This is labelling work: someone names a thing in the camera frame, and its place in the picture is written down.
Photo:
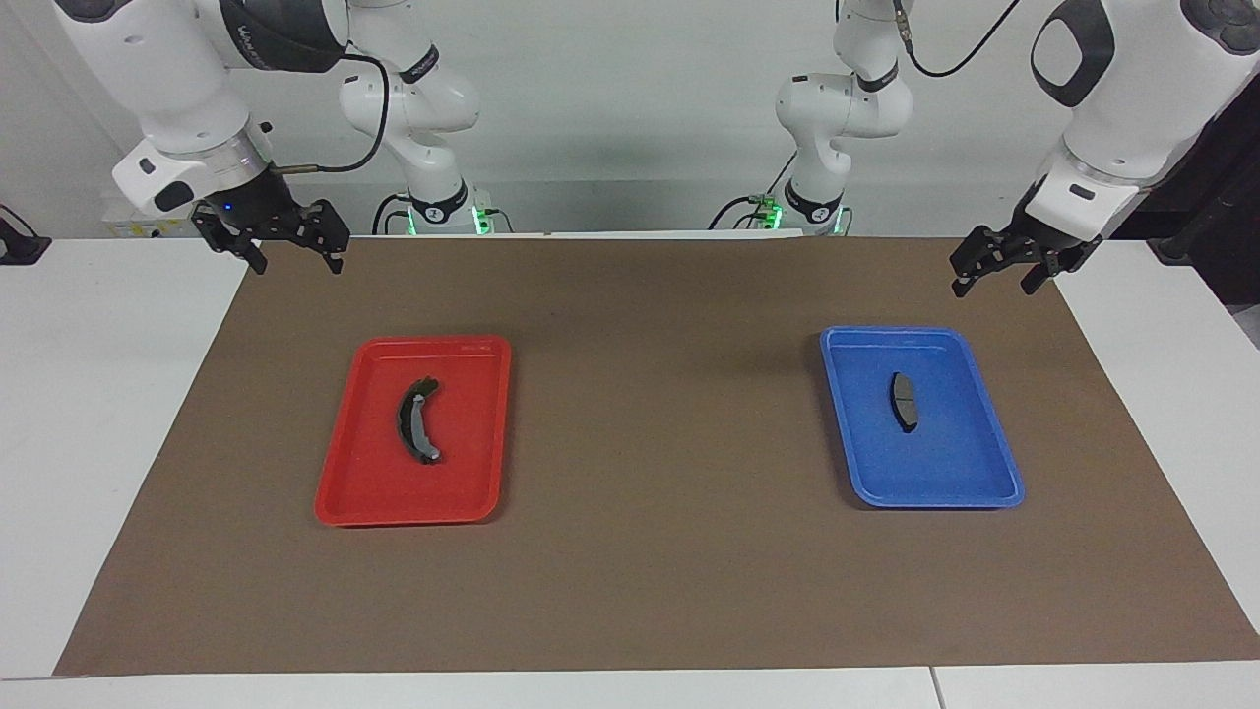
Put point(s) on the dark brake pad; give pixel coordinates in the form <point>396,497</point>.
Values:
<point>904,404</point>

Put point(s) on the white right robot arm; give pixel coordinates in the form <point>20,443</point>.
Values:
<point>177,69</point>

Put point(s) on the curved brake shoe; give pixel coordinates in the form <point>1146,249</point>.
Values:
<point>420,428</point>

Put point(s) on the brown table mat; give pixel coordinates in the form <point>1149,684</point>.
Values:
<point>669,551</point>

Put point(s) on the black table clamp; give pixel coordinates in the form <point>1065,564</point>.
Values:
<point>20,246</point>

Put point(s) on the red plastic tray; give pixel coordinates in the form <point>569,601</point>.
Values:
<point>374,473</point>

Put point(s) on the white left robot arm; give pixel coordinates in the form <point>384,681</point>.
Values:
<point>1132,89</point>

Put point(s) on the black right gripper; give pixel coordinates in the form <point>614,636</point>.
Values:
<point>258,202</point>

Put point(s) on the blue plastic tray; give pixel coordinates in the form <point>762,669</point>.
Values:
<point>945,463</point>

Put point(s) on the dark equipment stand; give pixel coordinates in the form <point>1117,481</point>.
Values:
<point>1221,197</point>

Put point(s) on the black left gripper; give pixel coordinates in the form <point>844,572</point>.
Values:
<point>1034,236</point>

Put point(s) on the white wall box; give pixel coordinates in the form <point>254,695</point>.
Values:
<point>138,228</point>

